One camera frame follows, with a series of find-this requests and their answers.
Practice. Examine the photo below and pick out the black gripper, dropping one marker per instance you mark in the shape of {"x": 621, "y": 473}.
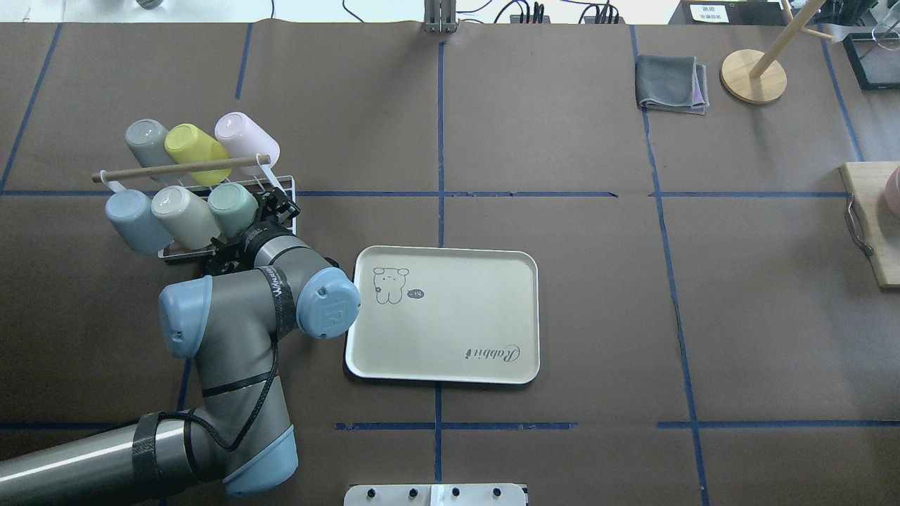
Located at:
{"x": 259, "y": 228}

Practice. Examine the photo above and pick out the green cup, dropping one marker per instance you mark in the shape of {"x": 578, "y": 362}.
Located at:
{"x": 234, "y": 208}

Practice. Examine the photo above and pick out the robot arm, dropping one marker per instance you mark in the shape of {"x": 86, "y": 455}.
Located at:
{"x": 231, "y": 326}

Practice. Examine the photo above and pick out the pink cup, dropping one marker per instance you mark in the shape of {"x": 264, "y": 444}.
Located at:
{"x": 241, "y": 137}

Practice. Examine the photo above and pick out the cream white cup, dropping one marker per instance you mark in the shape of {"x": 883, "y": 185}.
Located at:
{"x": 185, "y": 216}

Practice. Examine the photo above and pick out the yellow cup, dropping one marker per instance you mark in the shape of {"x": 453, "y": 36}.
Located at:
{"x": 186, "y": 143}

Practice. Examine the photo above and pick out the light blue cup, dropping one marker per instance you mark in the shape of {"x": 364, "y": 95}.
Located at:
{"x": 130, "y": 213}

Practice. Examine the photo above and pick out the grey cup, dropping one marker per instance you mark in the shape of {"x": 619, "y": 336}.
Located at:
{"x": 146, "y": 140}

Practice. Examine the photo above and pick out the cream rabbit tray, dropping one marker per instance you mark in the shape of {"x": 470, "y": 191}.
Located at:
{"x": 445, "y": 315}

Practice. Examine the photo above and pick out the grey folded cloth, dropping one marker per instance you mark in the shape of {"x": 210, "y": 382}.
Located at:
{"x": 671, "y": 83}

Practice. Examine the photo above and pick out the wooden stand with round base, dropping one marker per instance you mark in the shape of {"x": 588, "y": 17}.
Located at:
{"x": 756, "y": 77}

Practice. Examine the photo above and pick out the wooden cutting board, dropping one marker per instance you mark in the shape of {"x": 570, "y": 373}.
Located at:
{"x": 867, "y": 180}

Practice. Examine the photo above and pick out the pink bowl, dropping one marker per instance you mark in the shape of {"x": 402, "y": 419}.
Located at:
{"x": 892, "y": 193}

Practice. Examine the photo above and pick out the white wire cup rack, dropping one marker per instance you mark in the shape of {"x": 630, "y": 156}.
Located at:
{"x": 153, "y": 179}

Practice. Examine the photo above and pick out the aluminium frame post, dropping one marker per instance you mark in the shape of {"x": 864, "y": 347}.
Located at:
{"x": 440, "y": 16}

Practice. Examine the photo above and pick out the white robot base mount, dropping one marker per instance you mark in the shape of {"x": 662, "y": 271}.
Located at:
{"x": 437, "y": 494}

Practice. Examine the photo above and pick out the metal board handle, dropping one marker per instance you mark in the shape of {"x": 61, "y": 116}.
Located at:
{"x": 855, "y": 228}

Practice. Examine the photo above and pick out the black frame box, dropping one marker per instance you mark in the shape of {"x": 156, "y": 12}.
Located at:
{"x": 875, "y": 67}

